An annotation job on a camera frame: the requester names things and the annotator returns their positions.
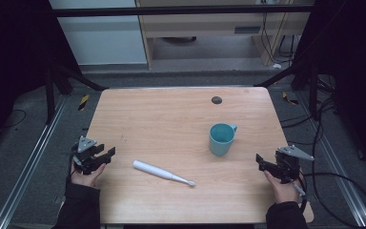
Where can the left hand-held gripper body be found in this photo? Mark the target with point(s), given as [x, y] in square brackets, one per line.
[85, 144]

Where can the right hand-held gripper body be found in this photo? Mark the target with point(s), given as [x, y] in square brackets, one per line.
[287, 163]

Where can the person's right hand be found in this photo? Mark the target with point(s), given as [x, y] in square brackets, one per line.
[284, 191]

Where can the person's left hand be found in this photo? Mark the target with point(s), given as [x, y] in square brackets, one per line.
[85, 179]

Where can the yellow black striped tape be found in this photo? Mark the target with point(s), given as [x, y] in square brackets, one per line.
[83, 102]
[289, 99]

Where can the teal cup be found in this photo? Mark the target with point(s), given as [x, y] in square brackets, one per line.
[221, 140]

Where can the white electric toothbrush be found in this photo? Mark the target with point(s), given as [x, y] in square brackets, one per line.
[158, 171]

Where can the black metal stand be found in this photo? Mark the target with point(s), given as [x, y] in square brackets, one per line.
[313, 92]
[49, 95]

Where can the round grey table grommet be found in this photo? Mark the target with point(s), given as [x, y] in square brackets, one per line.
[216, 100]

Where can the small white floor object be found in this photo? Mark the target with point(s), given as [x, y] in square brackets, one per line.
[277, 66]

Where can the white cabinet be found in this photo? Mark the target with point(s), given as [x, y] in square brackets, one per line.
[101, 41]

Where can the black curtain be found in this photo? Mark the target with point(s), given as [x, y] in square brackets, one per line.
[12, 57]
[352, 63]

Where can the light wooden desk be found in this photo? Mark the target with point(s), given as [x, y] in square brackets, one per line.
[203, 25]

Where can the black horizontal bar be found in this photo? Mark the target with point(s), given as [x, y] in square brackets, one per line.
[171, 11]

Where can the aluminium floor rail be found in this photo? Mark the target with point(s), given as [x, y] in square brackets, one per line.
[340, 171]
[28, 162]

